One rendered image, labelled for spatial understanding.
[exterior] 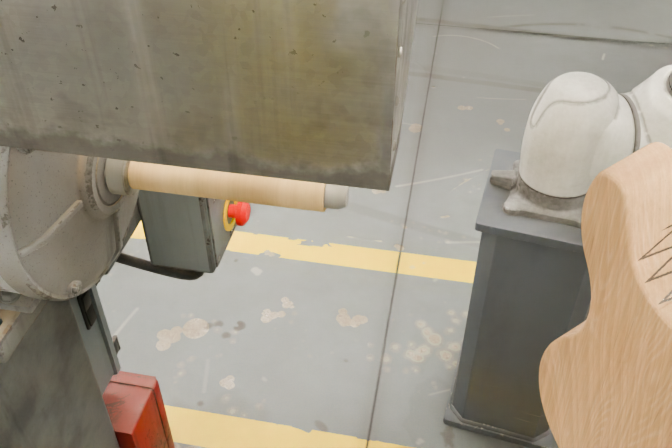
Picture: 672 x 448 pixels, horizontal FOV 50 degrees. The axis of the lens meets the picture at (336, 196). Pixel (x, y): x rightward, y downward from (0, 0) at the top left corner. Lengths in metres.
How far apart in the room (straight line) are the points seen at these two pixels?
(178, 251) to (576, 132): 0.76
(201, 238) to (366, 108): 0.63
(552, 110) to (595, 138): 0.09
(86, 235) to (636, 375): 0.47
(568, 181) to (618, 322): 0.95
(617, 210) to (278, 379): 1.68
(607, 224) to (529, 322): 1.20
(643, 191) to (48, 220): 0.45
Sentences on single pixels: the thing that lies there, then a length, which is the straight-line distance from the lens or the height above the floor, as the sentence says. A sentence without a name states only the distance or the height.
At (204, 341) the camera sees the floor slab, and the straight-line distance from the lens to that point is 2.17.
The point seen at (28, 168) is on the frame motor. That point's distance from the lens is 0.61.
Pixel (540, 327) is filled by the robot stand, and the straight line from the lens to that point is 1.66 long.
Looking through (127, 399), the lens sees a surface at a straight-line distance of 1.31.
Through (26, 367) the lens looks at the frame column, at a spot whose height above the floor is 0.94.
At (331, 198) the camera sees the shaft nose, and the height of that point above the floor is 1.25.
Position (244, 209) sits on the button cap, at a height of 0.99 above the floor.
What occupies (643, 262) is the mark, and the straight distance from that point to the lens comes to 0.47.
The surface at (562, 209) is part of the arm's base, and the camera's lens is 1.50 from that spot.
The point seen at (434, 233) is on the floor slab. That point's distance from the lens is 2.49.
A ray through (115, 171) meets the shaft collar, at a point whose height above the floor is 1.26.
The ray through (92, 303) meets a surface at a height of 0.84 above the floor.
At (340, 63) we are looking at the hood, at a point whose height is 1.47.
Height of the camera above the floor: 1.65
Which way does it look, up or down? 39 degrees down
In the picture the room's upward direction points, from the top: straight up
